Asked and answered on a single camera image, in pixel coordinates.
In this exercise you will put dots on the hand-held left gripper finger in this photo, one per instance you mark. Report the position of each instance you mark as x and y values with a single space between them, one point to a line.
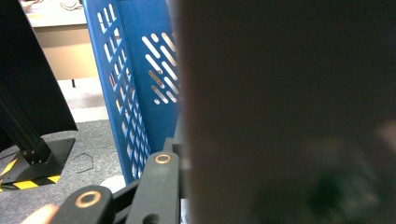
180 146

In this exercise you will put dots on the blue plastic file rack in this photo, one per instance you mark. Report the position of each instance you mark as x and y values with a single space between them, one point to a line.
137 102

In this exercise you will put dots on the white picture-grid book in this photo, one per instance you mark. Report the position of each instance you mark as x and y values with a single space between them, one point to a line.
280 109

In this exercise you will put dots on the black striped stand base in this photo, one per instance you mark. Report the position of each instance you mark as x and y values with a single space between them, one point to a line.
37 158

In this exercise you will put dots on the beige wooden desk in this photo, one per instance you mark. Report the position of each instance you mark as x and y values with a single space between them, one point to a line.
68 49

